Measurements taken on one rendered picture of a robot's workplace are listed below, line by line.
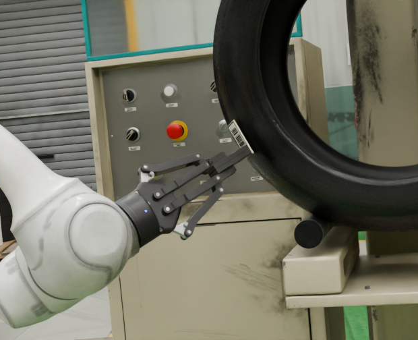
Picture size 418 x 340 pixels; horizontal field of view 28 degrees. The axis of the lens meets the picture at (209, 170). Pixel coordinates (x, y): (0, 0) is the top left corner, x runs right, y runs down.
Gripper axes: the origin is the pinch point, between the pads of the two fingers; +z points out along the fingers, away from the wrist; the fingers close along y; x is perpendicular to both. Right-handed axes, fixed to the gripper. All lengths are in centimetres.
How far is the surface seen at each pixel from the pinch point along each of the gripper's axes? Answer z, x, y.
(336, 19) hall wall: 611, -668, -137
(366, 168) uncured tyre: 29.0, -11.3, 13.2
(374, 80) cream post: 43.8, -12.9, 0.3
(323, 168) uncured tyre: 8.9, 7.0, 9.1
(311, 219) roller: 5.7, 1.0, 14.4
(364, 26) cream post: 46.9, -10.0, -9.2
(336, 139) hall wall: 545, -716, -19
